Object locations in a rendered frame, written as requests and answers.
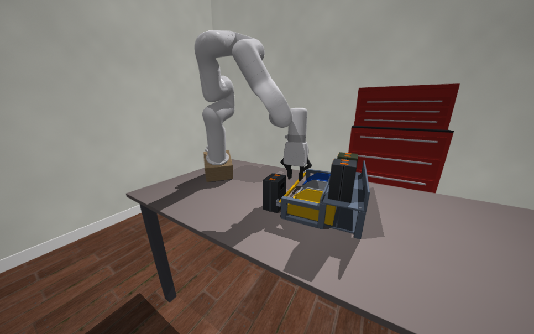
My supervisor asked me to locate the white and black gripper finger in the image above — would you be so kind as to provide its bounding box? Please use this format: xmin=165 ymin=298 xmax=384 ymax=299
xmin=280 ymin=159 xmax=292 ymax=179
xmin=299 ymin=158 xmax=312 ymax=181

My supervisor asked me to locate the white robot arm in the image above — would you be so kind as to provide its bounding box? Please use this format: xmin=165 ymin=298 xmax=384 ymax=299
xmin=195 ymin=30 xmax=307 ymax=165

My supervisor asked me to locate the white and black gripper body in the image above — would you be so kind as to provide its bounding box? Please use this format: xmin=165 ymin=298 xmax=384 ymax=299
xmin=283 ymin=141 xmax=308 ymax=166

